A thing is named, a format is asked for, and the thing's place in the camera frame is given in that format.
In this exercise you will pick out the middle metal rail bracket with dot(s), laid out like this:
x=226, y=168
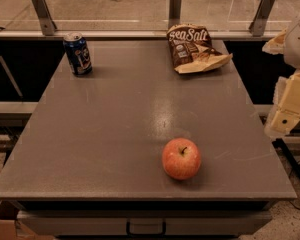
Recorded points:
x=174, y=12

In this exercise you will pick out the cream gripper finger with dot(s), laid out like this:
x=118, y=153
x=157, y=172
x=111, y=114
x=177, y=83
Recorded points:
x=275, y=45
x=285, y=112

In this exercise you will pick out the grey drawer with black handle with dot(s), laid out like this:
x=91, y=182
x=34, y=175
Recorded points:
x=144, y=223

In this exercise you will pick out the brown sea salt chip bag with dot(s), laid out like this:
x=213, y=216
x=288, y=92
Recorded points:
x=192, y=50

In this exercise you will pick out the left metal rail bracket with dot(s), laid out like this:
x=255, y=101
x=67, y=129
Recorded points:
x=47, y=25

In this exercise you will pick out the red apple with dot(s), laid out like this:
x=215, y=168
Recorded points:
x=181, y=159

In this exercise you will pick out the blue soda can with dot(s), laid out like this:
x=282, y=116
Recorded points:
x=77, y=52

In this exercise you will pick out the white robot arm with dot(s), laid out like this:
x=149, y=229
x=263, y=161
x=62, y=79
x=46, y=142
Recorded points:
x=291, y=54

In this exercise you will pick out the cardboard box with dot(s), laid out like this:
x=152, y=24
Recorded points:
x=12, y=229

